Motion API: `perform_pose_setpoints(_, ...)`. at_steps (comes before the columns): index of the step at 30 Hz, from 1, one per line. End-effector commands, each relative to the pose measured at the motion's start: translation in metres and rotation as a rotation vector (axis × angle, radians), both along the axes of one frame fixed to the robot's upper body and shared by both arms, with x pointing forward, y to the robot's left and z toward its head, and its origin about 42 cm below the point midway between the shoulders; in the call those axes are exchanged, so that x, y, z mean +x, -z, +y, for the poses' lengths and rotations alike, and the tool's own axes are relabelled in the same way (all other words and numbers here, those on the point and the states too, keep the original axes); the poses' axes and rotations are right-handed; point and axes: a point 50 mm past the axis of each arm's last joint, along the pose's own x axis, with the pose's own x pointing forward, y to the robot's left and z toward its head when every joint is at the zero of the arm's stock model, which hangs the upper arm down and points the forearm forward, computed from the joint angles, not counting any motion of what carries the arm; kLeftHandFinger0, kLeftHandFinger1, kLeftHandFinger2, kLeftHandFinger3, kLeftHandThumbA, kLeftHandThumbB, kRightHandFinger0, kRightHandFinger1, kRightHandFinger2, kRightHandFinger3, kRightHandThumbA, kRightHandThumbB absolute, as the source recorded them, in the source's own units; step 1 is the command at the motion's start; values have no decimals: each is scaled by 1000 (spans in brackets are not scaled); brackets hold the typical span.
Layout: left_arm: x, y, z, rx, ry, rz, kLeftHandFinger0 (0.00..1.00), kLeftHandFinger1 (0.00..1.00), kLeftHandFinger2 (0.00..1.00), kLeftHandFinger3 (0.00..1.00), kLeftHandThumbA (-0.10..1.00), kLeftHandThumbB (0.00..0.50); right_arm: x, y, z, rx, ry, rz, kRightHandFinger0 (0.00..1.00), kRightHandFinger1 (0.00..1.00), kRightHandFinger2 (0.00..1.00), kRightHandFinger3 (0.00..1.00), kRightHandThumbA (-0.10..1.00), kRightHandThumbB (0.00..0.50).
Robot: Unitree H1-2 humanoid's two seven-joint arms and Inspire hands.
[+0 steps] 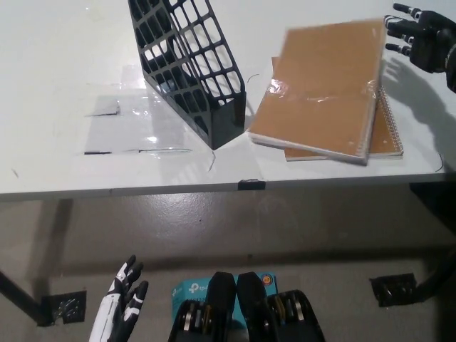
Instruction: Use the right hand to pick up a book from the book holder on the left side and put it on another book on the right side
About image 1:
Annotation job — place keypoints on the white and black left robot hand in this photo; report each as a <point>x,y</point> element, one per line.
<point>110,310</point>

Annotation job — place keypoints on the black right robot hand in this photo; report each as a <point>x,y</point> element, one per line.
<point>427,39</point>

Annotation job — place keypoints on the brown notebook with plastic cover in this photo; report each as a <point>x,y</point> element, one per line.
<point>320,89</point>

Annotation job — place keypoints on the black mesh book holder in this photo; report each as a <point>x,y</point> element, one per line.
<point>222,128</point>

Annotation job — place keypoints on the black floor tape patch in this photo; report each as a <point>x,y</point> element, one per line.
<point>392,290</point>
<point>69,308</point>

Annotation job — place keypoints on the teal tp-link box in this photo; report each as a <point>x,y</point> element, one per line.
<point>189,290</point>

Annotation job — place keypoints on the black slanted table leg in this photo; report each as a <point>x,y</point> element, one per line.
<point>21,297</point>

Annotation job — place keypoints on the brown spiral notebook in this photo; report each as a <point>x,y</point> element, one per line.
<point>386,142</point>

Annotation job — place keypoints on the clear plastic sheet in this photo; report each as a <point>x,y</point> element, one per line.
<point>121,132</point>

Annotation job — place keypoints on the black tape piece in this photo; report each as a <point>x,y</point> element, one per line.
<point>251,184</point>

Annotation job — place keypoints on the black table frame leg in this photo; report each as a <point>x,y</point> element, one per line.
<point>436,285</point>

